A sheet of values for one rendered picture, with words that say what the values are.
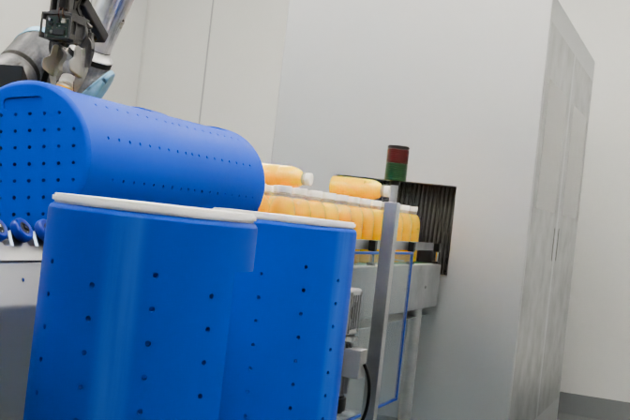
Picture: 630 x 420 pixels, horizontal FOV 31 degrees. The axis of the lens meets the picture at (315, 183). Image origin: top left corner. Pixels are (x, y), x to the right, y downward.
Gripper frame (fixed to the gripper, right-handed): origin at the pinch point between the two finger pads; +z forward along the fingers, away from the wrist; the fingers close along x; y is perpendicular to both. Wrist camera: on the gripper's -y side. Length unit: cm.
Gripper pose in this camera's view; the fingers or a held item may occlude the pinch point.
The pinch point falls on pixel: (67, 85)
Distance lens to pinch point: 241.9
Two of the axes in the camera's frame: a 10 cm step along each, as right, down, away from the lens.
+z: -1.1, 9.9, -0.3
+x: 9.4, 1.0, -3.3
